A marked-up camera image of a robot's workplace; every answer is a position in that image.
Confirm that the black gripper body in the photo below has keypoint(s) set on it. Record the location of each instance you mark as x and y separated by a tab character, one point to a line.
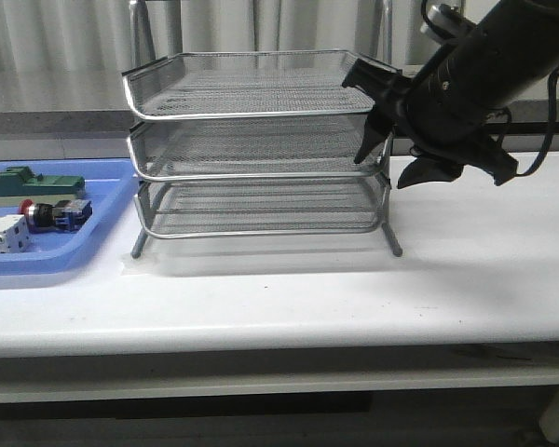
435	116

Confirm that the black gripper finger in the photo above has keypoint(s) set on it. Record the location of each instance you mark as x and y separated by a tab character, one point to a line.
377	128
429	170

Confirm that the silver mesh tray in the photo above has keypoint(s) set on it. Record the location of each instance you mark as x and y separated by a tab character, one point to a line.
216	85
261	209
266	147

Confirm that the red emergency stop button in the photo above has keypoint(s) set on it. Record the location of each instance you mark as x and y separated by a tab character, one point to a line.
65	216

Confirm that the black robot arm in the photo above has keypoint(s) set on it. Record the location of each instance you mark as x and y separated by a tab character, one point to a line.
479	69

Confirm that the silver mesh top tray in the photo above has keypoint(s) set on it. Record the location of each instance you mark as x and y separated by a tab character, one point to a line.
216	85

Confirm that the silver mesh bottom tray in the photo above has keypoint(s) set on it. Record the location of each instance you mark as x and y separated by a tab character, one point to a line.
261	209

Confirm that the blue plastic tray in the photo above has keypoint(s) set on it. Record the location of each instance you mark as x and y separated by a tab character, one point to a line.
110	185

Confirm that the dark counter shelf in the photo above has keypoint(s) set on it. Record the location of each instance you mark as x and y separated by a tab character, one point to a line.
89	101

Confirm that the green electrical module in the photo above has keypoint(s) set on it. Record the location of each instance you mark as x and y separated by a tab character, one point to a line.
21	183

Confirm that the white circuit breaker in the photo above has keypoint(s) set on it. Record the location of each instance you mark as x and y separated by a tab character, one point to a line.
14	234

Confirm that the grey metal rack frame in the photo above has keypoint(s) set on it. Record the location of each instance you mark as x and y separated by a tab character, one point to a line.
139	242

